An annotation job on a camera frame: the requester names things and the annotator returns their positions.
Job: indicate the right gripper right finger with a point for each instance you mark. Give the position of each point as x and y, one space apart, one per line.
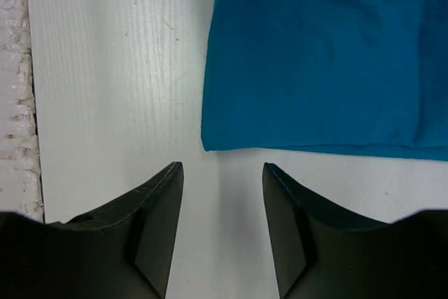
323 250

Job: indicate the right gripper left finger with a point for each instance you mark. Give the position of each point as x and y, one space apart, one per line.
122 249

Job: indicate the blue t shirt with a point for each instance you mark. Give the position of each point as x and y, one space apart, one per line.
350 77

